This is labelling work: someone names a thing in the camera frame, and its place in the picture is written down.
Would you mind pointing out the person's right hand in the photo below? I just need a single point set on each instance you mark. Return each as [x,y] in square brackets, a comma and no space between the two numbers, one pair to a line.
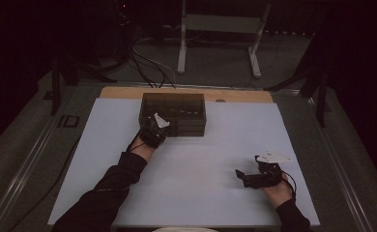
[281,195]

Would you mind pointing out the smoky transparent drawer organizer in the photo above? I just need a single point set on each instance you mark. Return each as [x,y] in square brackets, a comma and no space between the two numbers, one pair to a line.
[177,104]

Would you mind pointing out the metal floor rail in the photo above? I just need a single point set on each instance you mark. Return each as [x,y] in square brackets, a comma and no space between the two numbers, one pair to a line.
[338,161]
[32,154]

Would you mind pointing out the person's left hand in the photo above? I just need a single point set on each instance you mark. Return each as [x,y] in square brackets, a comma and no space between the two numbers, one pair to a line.
[143,151]

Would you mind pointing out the white metal stand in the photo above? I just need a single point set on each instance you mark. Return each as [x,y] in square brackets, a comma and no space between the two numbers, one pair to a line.
[222,24]

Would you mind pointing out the white table sheet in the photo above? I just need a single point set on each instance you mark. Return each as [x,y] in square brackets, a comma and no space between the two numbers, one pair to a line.
[193,193]

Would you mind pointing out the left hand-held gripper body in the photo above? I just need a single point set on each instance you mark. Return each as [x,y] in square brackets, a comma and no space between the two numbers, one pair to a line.
[152,133]

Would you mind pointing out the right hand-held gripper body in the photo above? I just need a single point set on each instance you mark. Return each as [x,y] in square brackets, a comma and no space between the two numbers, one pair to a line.
[270,174]

